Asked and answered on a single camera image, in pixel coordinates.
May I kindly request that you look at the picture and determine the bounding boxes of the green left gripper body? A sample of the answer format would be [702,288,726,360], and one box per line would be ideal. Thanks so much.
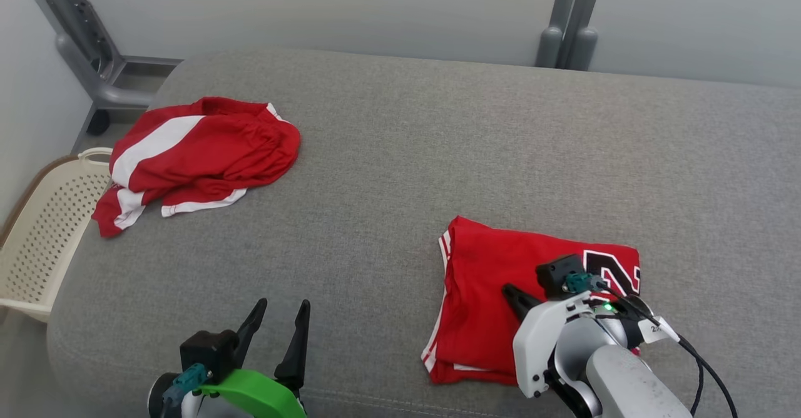
[200,369,307,418]

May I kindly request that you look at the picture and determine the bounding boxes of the cream perforated laundry basket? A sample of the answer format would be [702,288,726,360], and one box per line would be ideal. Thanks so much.
[0,148,113,324]

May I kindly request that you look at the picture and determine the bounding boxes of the grey partition post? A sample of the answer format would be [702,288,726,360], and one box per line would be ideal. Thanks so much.
[536,0,608,71]

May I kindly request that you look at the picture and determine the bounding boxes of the red white jersey shirt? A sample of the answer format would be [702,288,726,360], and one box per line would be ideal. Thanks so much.
[421,216,641,386]

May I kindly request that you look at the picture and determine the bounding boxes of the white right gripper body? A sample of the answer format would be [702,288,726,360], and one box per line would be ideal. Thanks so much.
[513,293,592,399]

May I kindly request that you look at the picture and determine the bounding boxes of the grey metal frame with caster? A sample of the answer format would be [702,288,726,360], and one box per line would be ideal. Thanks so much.
[16,0,182,136]

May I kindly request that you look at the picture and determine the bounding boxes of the red shorts with white stripes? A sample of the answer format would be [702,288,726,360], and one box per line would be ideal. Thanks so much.
[92,97,302,238]

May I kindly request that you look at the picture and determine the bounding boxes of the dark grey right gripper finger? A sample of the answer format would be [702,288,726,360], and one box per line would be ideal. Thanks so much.
[502,283,544,319]

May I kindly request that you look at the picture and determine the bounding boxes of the black left camera cable teal plug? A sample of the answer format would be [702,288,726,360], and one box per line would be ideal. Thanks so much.
[161,363,212,418]

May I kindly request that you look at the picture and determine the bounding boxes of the white tag on right cable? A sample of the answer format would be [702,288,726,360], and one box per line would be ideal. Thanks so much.
[637,316,681,345]

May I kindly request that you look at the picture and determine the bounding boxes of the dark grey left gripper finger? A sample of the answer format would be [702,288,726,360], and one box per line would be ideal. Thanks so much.
[235,298,268,369]
[275,299,311,394]

